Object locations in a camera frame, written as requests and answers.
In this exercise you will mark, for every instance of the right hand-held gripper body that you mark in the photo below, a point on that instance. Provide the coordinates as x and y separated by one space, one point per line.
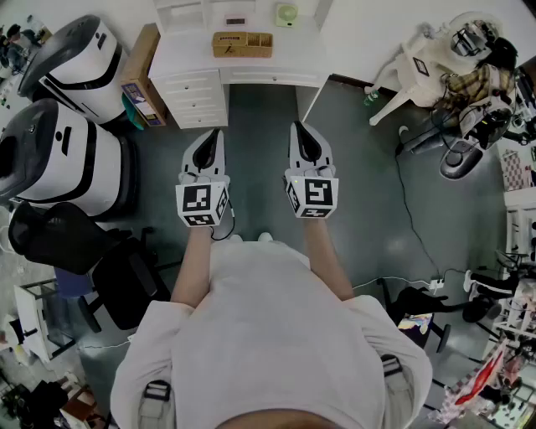
317 193

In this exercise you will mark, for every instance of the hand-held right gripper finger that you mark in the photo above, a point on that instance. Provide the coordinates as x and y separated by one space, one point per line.
323 153
294 146

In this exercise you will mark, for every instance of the teal bag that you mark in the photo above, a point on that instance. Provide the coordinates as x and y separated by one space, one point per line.
133 115

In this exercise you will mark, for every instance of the small green desk fan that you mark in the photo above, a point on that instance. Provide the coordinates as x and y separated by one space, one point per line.
287 16

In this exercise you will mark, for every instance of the person's white shoes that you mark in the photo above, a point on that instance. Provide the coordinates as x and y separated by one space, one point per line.
264 237

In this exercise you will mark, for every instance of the person's left forearm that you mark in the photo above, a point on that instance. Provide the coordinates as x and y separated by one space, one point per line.
193 268

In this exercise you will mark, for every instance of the white and black robot unit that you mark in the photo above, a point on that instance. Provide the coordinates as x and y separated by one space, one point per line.
54 159
84 67

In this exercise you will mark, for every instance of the green plastic bottle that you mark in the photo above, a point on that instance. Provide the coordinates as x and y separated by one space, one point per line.
371 97

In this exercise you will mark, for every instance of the white shelf rack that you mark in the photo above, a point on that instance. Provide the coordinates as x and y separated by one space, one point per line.
519 226

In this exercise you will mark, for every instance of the black round chair base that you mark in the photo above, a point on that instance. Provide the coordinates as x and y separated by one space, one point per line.
458 161

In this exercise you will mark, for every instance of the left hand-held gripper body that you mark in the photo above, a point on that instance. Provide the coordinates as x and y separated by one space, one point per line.
197 200

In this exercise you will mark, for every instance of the white plastic chair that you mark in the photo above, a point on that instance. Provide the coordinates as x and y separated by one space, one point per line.
414 75

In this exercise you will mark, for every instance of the white desk with drawers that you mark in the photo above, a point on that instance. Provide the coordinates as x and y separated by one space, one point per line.
276 63

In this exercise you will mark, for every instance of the person's white shirt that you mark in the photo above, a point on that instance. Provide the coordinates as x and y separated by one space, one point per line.
268 335

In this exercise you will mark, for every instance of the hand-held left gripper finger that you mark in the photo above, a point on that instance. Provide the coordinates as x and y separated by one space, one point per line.
221 159
189 156

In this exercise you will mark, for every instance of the white head-worn device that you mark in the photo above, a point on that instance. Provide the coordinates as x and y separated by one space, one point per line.
471 35

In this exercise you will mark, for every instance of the brown cardboard carton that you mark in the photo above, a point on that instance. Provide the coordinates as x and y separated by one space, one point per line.
142 71

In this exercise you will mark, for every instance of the black stool with colourful seat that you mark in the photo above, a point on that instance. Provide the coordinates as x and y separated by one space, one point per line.
412 310

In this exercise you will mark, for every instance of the red cloth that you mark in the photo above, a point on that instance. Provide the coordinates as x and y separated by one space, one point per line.
481 377

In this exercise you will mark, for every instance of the person's right forearm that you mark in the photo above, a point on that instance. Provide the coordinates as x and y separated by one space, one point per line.
328 259

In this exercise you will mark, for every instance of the white power strip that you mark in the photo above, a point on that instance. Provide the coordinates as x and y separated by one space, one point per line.
436 285

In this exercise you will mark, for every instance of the white low cabinet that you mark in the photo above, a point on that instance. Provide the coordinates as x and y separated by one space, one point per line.
33 322

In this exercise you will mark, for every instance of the black office chair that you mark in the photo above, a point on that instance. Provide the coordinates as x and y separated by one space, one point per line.
75 247

